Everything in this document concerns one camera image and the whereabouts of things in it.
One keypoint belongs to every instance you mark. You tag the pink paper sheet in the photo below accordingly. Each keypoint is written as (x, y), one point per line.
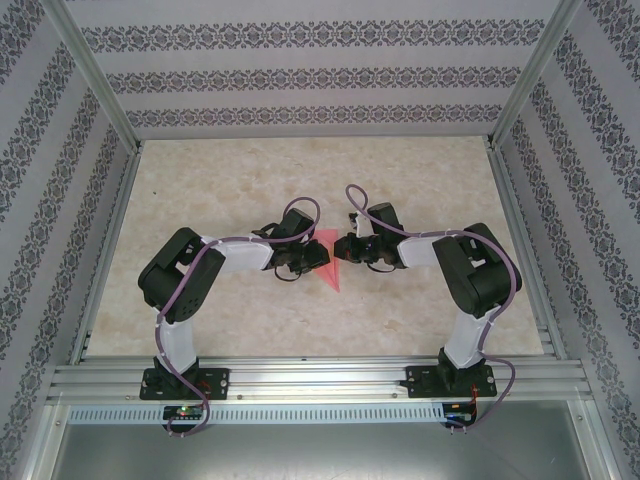
(331, 274)

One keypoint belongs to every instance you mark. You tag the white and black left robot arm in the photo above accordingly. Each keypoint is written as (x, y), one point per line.
(180, 345)

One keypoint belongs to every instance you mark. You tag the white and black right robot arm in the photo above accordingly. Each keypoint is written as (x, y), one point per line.
(470, 345)

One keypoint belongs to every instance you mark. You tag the grey metal sheet panel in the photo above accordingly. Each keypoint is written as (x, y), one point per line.
(320, 450)

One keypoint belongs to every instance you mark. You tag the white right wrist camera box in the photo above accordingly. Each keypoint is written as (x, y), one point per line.
(361, 225)

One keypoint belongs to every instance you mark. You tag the long aluminium mounting rail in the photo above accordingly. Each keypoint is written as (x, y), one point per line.
(320, 380)

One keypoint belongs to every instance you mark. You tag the aluminium side rail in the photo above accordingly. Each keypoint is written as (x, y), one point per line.
(121, 200)
(510, 200)

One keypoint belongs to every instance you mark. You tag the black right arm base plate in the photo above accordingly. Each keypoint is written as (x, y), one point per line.
(420, 382)

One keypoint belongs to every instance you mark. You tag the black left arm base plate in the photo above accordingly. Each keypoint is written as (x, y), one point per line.
(220, 382)

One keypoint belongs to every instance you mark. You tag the aluminium frame post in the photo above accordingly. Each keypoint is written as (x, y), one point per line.
(90, 65)
(537, 65)

